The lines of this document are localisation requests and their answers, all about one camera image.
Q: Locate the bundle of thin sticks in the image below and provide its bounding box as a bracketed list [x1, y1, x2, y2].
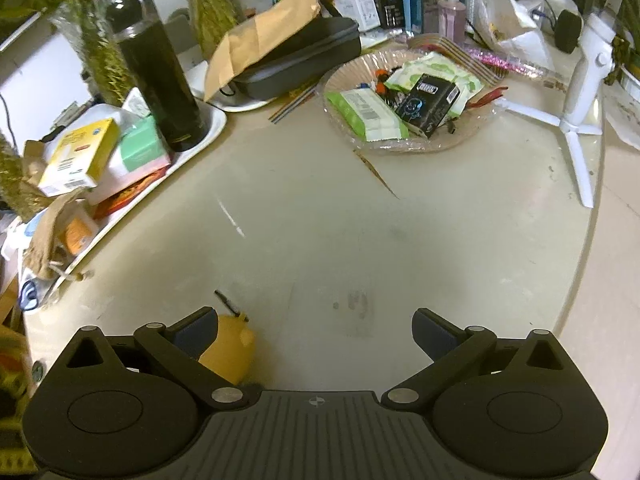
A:
[268, 85, 321, 125]

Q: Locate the red printed packet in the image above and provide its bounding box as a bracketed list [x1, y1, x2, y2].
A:
[92, 167, 168, 220]

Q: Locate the black thermos bottle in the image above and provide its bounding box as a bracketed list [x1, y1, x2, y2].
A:
[107, 0, 211, 153]

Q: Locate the pink soap bottle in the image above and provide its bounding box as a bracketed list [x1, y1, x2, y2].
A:
[437, 0, 468, 43]

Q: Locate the clear glass plate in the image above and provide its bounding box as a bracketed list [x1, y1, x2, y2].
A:
[317, 50, 506, 156]

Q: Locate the orange packet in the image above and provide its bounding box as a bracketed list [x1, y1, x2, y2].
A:
[62, 215, 98, 256]

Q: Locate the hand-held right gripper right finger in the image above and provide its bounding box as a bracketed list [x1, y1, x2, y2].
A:
[381, 308, 576, 411]

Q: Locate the white gimbal tripod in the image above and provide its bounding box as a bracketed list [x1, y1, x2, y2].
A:
[495, 0, 628, 209]

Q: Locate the dark grey zip case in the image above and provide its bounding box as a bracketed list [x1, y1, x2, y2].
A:
[227, 16, 362, 101]

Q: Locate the dark patterned jar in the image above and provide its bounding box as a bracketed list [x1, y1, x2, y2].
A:
[605, 35, 632, 86]

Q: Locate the brown dried leaf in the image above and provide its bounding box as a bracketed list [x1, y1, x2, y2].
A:
[352, 149, 401, 200]

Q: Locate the white paper sheet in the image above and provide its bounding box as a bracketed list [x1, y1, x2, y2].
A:
[602, 85, 640, 151]

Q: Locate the pale green wipes pack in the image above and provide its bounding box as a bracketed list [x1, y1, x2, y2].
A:
[385, 55, 485, 118]

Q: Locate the white mask with blue strap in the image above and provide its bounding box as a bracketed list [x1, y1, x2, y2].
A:
[17, 275, 56, 313]

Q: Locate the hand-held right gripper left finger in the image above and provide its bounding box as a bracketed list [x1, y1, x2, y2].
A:
[60, 306, 251, 413]

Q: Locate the yellow carton box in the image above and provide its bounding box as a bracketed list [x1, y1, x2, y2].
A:
[37, 117, 121, 198]

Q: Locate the green labelled wipes pack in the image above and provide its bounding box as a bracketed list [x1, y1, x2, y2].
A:
[324, 87, 410, 143]

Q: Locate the green tissue pack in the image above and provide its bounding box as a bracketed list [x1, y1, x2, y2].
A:
[117, 115, 173, 173]

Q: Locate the small black printed box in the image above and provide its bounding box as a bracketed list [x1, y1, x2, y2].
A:
[395, 74, 461, 140]

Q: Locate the yellow case with carabiner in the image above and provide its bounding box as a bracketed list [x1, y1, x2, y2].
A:
[197, 289, 257, 387]

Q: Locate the black foam microphone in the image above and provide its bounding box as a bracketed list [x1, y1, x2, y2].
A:
[556, 10, 583, 54]

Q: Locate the brown drawstring pouch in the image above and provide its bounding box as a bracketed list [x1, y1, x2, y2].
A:
[22, 187, 91, 281]

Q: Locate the pink glitter wand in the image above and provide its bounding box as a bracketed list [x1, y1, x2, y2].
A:
[462, 42, 556, 81]

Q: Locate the blue carton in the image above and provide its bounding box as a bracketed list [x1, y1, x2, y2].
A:
[409, 0, 448, 33]

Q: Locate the white wipes packet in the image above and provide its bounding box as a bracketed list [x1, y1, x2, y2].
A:
[122, 87, 151, 118]

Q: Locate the brown paper envelope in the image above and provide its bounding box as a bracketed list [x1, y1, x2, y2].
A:
[204, 0, 321, 102]

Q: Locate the long white tray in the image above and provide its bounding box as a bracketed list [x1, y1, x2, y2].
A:
[20, 95, 228, 311]

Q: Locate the white plastic bag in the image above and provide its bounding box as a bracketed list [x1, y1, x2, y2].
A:
[475, 0, 556, 71]

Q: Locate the white flat box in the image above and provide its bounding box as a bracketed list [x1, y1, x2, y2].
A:
[90, 152, 171, 206]

